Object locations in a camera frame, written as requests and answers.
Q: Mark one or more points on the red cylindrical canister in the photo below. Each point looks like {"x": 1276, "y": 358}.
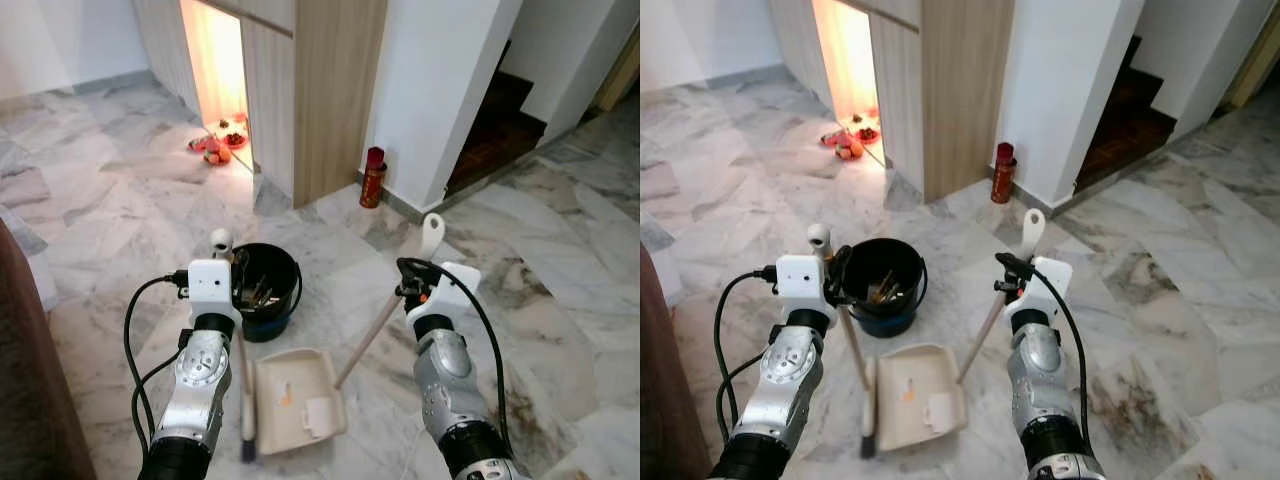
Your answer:
{"x": 373, "y": 185}
{"x": 1003, "y": 180}

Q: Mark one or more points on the red plate with dark snacks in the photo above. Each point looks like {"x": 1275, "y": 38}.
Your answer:
{"x": 236, "y": 140}
{"x": 869, "y": 134}

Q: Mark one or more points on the beige broom with wooden stick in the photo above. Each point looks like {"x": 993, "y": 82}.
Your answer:
{"x": 820, "y": 236}
{"x": 221, "y": 240}

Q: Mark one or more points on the brown cardboard scrap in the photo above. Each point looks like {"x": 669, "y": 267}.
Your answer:
{"x": 885, "y": 292}
{"x": 265, "y": 295}

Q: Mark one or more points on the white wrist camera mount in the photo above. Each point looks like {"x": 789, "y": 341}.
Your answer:
{"x": 1048, "y": 280}
{"x": 800, "y": 280}
{"x": 455, "y": 290}
{"x": 212, "y": 285}

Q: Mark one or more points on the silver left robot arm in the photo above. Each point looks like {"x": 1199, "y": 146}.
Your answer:
{"x": 790, "y": 365}
{"x": 200, "y": 370}

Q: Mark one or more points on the black plastic bucket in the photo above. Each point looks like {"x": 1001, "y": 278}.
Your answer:
{"x": 900, "y": 262}
{"x": 285, "y": 270}

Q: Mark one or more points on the red packet tray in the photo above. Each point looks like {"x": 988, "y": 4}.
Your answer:
{"x": 200, "y": 144}
{"x": 832, "y": 138}

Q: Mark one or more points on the dark wooden stairs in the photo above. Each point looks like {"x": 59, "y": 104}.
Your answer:
{"x": 495, "y": 135}
{"x": 1125, "y": 130}

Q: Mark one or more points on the white paper piece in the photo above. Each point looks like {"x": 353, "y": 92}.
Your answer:
{"x": 940, "y": 410}
{"x": 320, "y": 415}

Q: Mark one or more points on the brown fabric sofa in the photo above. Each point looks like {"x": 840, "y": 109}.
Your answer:
{"x": 665, "y": 420}
{"x": 25, "y": 400}

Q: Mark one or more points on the wooden door frame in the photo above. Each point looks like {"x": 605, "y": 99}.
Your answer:
{"x": 622, "y": 75}
{"x": 1255, "y": 70}

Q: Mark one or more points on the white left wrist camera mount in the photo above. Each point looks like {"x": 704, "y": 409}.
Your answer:
{"x": 800, "y": 280}
{"x": 212, "y": 285}

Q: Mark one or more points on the light wooden lit cabinet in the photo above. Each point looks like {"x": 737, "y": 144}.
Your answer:
{"x": 330, "y": 100}
{"x": 960, "y": 100}

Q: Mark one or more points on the red plate of oranges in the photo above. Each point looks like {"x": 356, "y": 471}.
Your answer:
{"x": 218, "y": 156}
{"x": 852, "y": 151}

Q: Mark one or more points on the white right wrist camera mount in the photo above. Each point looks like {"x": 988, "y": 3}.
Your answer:
{"x": 455, "y": 290}
{"x": 1048, "y": 280}

